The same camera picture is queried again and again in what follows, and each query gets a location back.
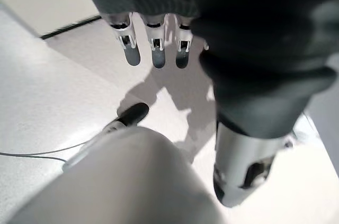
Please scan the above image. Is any robot left hand black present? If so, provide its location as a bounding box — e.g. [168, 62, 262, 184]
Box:
[73, 0, 339, 208]

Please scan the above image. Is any robot left foot black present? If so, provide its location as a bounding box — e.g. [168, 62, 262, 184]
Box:
[116, 102, 150, 127]

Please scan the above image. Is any black baseboard strip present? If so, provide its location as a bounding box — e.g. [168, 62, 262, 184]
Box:
[39, 15, 103, 40]

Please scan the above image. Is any robot left leg silver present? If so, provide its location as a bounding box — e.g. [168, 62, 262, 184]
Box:
[10, 118, 228, 224]

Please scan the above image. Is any thin black cable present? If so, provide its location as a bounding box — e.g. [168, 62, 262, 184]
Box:
[0, 139, 91, 164]

